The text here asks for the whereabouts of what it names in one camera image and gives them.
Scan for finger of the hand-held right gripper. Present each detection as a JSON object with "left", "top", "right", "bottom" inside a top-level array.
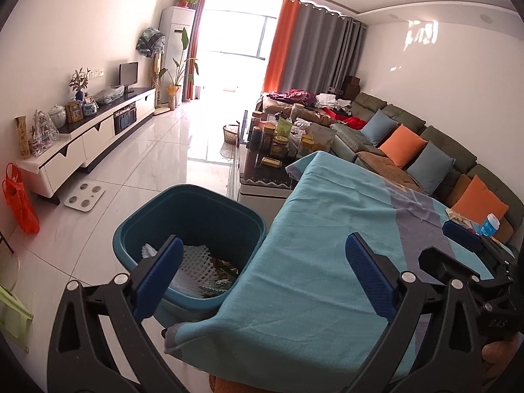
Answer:
[
  {"left": 418, "top": 246, "right": 486, "bottom": 295},
  {"left": 443, "top": 220, "right": 517, "bottom": 266}
]

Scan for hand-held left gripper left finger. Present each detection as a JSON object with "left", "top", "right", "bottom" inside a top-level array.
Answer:
[{"left": 47, "top": 235, "right": 189, "bottom": 393}]

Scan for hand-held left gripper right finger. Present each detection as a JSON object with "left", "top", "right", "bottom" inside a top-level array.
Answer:
[{"left": 344, "top": 233, "right": 492, "bottom": 393}]

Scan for white foam net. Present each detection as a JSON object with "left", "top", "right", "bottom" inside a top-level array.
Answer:
[{"left": 166, "top": 245, "right": 230, "bottom": 299}]

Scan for clear green plastic wrapper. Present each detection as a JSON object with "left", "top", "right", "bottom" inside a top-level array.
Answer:
[{"left": 200, "top": 272, "right": 240, "bottom": 297}]

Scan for blue plastic bin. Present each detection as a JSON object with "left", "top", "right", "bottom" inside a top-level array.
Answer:
[{"left": 112, "top": 184, "right": 268, "bottom": 312}]

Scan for person's right hand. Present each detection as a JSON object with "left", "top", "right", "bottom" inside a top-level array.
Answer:
[{"left": 481, "top": 338, "right": 522, "bottom": 381}]

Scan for colourful flat packet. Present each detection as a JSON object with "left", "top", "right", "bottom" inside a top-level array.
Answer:
[{"left": 445, "top": 208, "right": 479, "bottom": 230}]

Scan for blue and white canister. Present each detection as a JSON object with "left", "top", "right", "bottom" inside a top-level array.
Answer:
[{"left": 480, "top": 214, "right": 500, "bottom": 236}]

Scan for orange cushion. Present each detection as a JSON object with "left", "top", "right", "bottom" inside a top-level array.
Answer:
[
  {"left": 378, "top": 125, "right": 427, "bottom": 168},
  {"left": 451, "top": 175, "right": 509, "bottom": 226}
]

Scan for teal and grey blanket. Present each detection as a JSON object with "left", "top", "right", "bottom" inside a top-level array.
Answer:
[{"left": 164, "top": 151, "right": 516, "bottom": 381}]

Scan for blue cushion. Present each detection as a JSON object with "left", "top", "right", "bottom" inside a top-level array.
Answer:
[
  {"left": 406, "top": 141, "right": 456, "bottom": 195},
  {"left": 361, "top": 109, "right": 399, "bottom": 147}
]

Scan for white bathroom scale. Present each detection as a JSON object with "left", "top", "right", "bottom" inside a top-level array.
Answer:
[{"left": 63, "top": 182, "right": 106, "bottom": 214}]

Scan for glass coffee table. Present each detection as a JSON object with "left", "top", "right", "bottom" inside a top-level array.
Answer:
[{"left": 227, "top": 110, "right": 304, "bottom": 205}]

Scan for white and black TV cabinet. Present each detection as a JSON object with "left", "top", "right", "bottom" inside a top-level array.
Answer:
[{"left": 15, "top": 87, "right": 157, "bottom": 203}]

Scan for beige paper bag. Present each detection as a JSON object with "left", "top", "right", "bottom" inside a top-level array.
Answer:
[{"left": 305, "top": 123, "right": 338, "bottom": 158}]

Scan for orange plastic bag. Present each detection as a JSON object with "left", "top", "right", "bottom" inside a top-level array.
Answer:
[{"left": 2, "top": 163, "right": 40, "bottom": 234}]

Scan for light green stool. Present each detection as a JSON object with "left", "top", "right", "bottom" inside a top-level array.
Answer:
[{"left": 0, "top": 284, "right": 34, "bottom": 353}]

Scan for group of jars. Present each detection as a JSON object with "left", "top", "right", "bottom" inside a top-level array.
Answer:
[{"left": 250, "top": 112, "right": 324, "bottom": 168}]

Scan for model ship in clear case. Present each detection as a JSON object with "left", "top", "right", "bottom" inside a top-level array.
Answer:
[{"left": 28, "top": 110, "right": 58, "bottom": 157}]

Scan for clear bag with blue items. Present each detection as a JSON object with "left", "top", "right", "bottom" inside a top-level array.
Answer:
[{"left": 95, "top": 84, "right": 124, "bottom": 105}]

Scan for white clothes pile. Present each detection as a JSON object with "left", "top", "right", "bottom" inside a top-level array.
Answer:
[{"left": 315, "top": 93, "right": 353, "bottom": 111}]

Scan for white ceramic jar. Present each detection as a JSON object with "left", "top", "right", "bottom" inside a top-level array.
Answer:
[{"left": 48, "top": 104, "right": 67, "bottom": 129}]

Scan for cardboard boxes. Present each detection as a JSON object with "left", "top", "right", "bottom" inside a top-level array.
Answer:
[{"left": 342, "top": 76, "right": 361, "bottom": 99}]

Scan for yellow printed box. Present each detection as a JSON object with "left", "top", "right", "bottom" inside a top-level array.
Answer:
[{"left": 14, "top": 115, "right": 32, "bottom": 159}]

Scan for black monitor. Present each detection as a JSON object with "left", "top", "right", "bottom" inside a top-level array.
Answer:
[{"left": 119, "top": 62, "right": 139, "bottom": 94}]

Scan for dark red clothes pile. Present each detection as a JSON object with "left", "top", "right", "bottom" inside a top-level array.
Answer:
[{"left": 268, "top": 89, "right": 318, "bottom": 107}]

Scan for tall plant in yellow pot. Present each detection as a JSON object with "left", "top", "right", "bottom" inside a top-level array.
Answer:
[{"left": 159, "top": 28, "right": 200, "bottom": 109}]

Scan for plant in blue vase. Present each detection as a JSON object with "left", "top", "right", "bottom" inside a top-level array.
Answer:
[{"left": 68, "top": 67, "right": 91, "bottom": 102}]

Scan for white floor air conditioner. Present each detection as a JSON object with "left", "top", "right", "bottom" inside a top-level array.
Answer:
[{"left": 159, "top": 7, "right": 196, "bottom": 109}]

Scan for covered standing fan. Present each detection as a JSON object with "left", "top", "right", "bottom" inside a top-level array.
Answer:
[{"left": 136, "top": 27, "right": 175, "bottom": 116}]

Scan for orange and grey curtain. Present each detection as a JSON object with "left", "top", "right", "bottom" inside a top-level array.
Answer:
[
  {"left": 180, "top": 0, "right": 209, "bottom": 103},
  {"left": 264, "top": 0, "right": 367, "bottom": 99}
]

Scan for window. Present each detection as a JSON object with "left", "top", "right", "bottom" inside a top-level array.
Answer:
[{"left": 202, "top": 8, "right": 276, "bottom": 60}]

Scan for wooden picture frame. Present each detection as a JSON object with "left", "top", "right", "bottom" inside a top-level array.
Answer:
[{"left": 65, "top": 100, "right": 84, "bottom": 124}]

